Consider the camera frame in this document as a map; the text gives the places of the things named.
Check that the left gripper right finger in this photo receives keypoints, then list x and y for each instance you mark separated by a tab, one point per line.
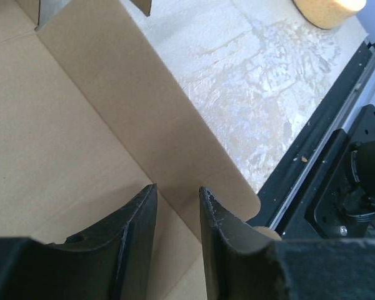
242	263

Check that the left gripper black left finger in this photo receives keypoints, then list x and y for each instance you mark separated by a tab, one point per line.
110	259

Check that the large cardboard box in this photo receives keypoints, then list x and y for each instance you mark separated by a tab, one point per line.
90	113

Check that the orange round sponge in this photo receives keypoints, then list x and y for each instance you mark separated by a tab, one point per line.
328	14

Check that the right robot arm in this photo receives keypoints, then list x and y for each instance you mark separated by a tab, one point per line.
362	174

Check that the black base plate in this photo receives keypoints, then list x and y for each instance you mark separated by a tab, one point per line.
328	196

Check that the aluminium frame rail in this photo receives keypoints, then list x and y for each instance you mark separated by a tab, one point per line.
354	88

